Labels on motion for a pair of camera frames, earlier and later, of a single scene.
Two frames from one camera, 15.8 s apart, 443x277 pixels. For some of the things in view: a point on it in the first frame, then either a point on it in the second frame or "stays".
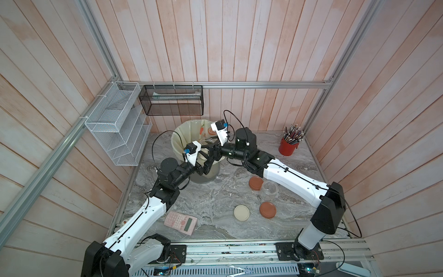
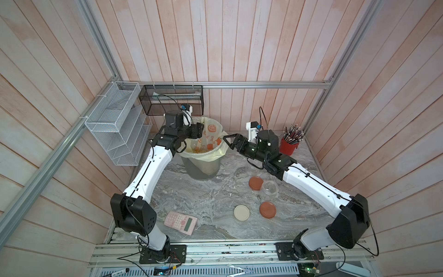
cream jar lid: x=241 y=212 stays
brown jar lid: x=267 y=209 stays
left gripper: x=205 y=169 → x=196 y=130
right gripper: x=216 y=148 → x=240 y=141
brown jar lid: x=255 y=183 stays
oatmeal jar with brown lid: x=270 y=188 stays
